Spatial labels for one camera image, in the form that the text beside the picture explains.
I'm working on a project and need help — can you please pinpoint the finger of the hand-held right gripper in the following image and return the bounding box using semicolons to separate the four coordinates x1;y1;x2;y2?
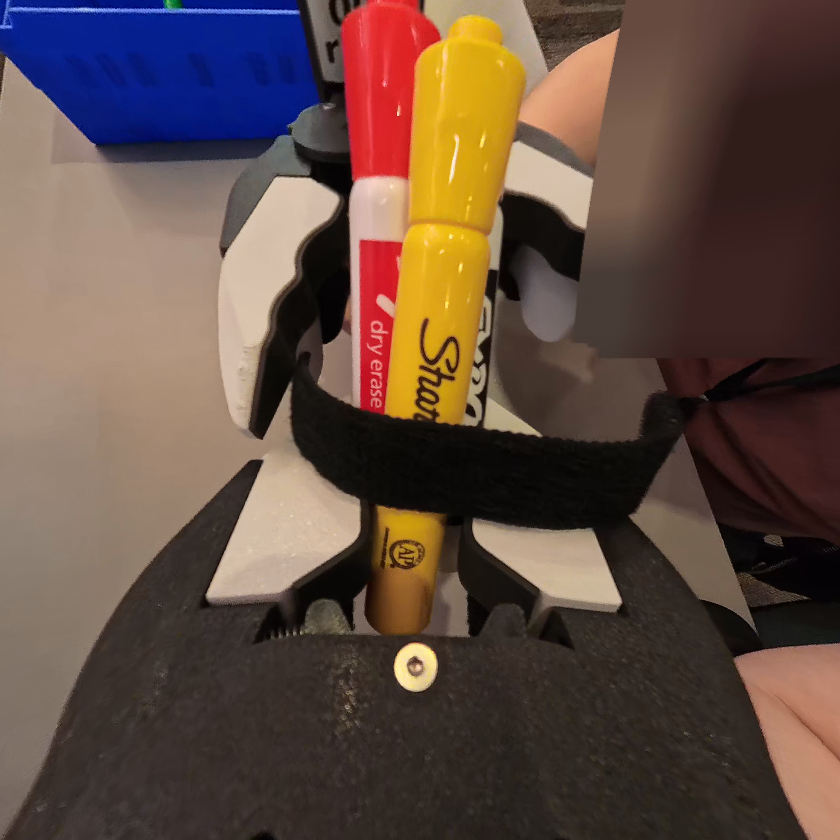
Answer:
218;174;347;439
502;141;595;343

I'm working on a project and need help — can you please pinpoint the blue plastic bin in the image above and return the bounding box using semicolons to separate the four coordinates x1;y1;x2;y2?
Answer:
0;0;322;147

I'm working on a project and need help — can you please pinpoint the black hook-and-loop strap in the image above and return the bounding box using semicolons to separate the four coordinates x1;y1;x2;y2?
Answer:
289;354;686;531

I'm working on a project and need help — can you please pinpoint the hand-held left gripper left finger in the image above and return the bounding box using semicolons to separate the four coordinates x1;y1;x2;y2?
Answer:
205;438;374;619

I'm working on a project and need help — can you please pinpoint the red capped marker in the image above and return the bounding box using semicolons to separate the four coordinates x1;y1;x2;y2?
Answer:
340;0;442;414

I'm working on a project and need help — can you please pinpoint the black cord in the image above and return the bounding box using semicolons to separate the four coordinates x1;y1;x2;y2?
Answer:
682;364;840;408

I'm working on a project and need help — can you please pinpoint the yellow highlighter marker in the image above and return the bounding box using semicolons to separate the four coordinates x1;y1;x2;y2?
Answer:
364;16;527;636

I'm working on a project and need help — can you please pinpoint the black capped marker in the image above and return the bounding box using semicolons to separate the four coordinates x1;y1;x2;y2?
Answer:
462;203;506;427

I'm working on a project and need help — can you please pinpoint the black textured pad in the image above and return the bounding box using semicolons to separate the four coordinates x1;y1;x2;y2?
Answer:
696;594;765;657

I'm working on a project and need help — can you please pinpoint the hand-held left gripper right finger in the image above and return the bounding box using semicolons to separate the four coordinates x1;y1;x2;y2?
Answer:
459;399;623;621

